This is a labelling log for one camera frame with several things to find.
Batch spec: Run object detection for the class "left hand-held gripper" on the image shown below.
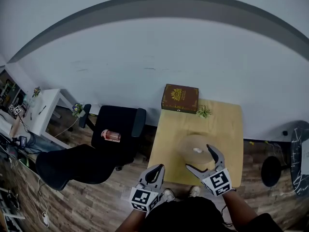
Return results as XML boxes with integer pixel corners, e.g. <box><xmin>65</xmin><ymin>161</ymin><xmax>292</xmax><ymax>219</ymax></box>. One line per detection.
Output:
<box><xmin>129</xmin><ymin>164</ymin><xmax>166</xmax><ymax>213</ymax></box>

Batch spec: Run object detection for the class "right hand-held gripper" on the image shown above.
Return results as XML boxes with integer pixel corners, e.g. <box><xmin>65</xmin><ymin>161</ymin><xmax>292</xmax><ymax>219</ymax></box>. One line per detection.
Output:
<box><xmin>185</xmin><ymin>144</ymin><xmax>233</xmax><ymax>197</ymax></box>

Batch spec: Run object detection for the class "brown gold-printed box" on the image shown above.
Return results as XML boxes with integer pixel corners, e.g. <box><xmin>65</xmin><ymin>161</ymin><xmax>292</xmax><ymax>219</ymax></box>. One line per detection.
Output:
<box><xmin>161</xmin><ymin>83</ymin><xmax>199</xmax><ymax>115</ymax></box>

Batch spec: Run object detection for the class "person's right forearm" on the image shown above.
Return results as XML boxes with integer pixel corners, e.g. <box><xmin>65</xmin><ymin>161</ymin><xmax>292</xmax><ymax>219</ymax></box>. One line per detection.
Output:
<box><xmin>221</xmin><ymin>189</ymin><xmax>259</xmax><ymax>228</ymax></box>

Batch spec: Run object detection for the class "person's left forearm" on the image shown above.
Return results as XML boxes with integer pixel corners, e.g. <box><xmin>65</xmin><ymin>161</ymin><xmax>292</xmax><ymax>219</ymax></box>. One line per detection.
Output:
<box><xmin>115</xmin><ymin>208</ymin><xmax>148</xmax><ymax>232</ymax></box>

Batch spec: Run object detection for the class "person's left white shoe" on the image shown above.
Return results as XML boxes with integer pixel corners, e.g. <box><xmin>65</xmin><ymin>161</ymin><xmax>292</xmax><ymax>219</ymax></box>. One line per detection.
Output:
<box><xmin>162</xmin><ymin>188</ymin><xmax>176</xmax><ymax>203</ymax></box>

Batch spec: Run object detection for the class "person's white shoe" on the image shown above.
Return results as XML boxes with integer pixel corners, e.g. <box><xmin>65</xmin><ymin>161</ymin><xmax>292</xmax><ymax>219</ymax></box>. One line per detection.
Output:
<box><xmin>162</xmin><ymin>188</ymin><xmax>176</xmax><ymax>203</ymax></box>
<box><xmin>189</xmin><ymin>185</ymin><xmax>201</xmax><ymax>198</ymax></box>

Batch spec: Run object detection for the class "person's right white shoe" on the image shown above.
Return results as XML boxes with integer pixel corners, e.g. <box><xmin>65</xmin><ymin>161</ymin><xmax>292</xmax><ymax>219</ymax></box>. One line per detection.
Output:
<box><xmin>189</xmin><ymin>185</ymin><xmax>201</xmax><ymax>198</ymax></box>

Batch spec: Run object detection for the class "small green plant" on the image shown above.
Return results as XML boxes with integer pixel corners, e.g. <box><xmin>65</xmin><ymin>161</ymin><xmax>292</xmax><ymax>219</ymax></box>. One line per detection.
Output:
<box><xmin>196</xmin><ymin>104</ymin><xmax>212</xmax><ymax>119</ymax></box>

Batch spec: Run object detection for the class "person's black clothing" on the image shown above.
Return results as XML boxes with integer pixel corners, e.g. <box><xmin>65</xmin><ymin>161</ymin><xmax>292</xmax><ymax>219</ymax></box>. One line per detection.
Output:
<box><xmin>142</xmin><ymin>196</ymin><xmax>284</xmax><ymax>232</ymax></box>

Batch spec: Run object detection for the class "black office chair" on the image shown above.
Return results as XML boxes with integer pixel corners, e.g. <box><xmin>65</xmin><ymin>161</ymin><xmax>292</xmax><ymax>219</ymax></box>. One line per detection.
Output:
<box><xmin>35</xmin><ymin>103</ymin><xmax>147</xmax><ymax>191</ymax></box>

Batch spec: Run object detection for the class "black round stool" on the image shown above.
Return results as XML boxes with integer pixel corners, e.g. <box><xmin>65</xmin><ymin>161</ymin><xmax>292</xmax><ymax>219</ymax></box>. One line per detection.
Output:
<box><xmin>261</xmin><ymin>155</ymin><xmax>282</xmax><ymax>188</ymax></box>

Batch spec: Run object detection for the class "black marble round table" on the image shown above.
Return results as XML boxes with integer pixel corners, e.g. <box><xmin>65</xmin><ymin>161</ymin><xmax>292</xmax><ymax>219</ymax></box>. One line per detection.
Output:
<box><xmin>290</xmin><ymin>126</ymin><xmax>309</xmax><ymax>197</ymax></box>

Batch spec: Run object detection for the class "white paper sheet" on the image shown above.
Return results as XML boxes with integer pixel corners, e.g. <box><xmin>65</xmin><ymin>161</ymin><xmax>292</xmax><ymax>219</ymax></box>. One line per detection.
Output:
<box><xmin>300</xmin><ymin>139</ymin><xmax>309</xmax><ymax>175</ymax></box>

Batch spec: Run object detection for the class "purple flower in white pot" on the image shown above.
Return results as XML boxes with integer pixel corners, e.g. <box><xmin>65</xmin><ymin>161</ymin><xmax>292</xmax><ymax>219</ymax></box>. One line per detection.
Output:
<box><xmin>71</xmin><ymin>102</ymin><xmax>86</xmax><ymax>118</ymax></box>

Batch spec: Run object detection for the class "white desk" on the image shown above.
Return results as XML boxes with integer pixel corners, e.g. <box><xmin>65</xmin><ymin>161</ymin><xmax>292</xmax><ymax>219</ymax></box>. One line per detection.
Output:
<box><xmin>23</xmin><ymin>88</ymin><xmax>78</xmax><ymax>150</ymax></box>

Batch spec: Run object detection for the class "black electronic device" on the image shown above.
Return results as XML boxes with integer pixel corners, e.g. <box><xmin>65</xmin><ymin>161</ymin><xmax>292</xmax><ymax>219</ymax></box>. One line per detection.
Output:
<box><xmin>17</xmin><ymin>135</ymin><xmax>29</xmax><ymax>149</ymax></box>

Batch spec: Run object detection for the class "white shelf rack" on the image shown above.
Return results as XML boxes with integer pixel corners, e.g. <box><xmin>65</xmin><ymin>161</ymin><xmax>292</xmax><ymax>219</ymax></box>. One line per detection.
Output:
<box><xmin>0</xmin><ymin>187</ymin><xmax>26</xmax><ymax>232</ymax></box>

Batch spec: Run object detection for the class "spare hand-held gripper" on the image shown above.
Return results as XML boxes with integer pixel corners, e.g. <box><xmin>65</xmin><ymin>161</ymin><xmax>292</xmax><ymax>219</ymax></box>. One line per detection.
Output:
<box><xmin>8</xmin><ymin>103</ymin><xmax>22</xmax><ymax>116</ymax></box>

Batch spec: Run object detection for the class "thin black cable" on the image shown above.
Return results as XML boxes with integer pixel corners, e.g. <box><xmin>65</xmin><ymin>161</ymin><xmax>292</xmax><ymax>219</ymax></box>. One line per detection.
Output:
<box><xmin>220</xmin><ymin>203</ymin><xmax>234</xmax><ymax>228</ymax></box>

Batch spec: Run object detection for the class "thin white cable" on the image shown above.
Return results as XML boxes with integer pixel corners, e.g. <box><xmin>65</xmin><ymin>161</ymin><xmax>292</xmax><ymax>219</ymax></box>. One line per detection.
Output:
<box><xmin>53</xmin><ymin>116</ymin><xmax>81</xmax><ymax>139</ymax></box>

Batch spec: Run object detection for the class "white cable with adapter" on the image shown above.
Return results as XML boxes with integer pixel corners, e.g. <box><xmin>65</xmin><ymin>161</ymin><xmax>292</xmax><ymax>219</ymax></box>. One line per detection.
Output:
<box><xmin>23</xmin><ymin>172</ymin><xmax>50</xmax><ymax>228</ymax></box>

